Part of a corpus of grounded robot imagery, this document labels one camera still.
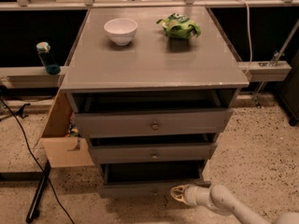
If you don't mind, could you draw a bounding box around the grey bottom drawer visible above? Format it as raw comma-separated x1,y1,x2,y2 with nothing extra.
99,161,210,198

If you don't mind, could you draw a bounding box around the grey drawer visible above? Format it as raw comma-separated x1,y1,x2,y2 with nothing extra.
99,161,210,198
74,108,233,138
89,143,217,164

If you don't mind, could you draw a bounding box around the grey middle drawer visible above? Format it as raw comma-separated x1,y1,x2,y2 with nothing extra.
89,143,217,164

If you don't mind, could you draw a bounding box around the grey top drawer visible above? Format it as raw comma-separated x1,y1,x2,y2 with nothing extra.
74,108,233,138

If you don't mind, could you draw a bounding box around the grey wooden drawer cabinet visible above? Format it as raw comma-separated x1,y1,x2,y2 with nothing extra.
59,5,250,170

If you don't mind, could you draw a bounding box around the open cardboard box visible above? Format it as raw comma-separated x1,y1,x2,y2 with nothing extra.
40,91,93,168

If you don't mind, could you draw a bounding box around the black flat bar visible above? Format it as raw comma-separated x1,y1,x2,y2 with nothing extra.
25,161,50,224

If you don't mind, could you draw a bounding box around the dark cabinet at right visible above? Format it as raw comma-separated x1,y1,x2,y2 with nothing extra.
277,50,299,126

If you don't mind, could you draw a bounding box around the diagonal metal strut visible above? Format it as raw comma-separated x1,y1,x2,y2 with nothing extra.
252,19,299,107

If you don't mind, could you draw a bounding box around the green crumpled chip bag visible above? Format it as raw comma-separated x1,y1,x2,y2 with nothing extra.
156,13,201,39

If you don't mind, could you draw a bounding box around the white ceramic bowl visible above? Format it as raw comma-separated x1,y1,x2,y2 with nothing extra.
104,18,137,46

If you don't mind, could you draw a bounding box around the blue water bottle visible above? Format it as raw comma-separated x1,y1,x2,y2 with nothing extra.
36,42,61,75

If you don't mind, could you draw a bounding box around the black floor cable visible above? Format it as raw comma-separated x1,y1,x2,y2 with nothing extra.
0,97,76,224

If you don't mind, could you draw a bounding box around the white hanging cable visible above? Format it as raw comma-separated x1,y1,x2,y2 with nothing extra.
232,0,253,77

